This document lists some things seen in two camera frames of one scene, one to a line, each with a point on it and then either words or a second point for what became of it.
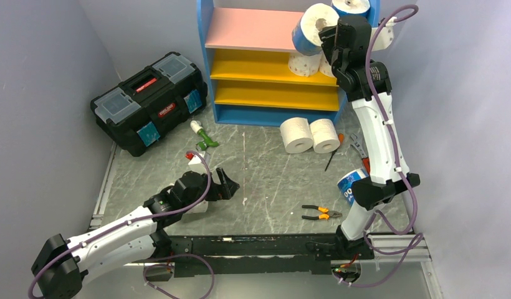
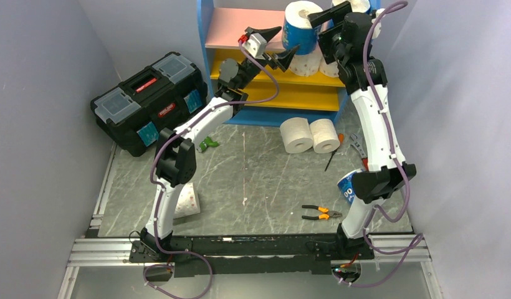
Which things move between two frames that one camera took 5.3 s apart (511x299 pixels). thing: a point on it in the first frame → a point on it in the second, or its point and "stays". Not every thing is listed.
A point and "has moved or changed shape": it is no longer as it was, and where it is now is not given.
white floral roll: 324,66 stays
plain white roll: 296,135 stays
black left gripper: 219,190 → 283,59
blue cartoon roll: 352,7 stays
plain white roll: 324,136 stays
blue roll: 305,32 has moved or changed shape
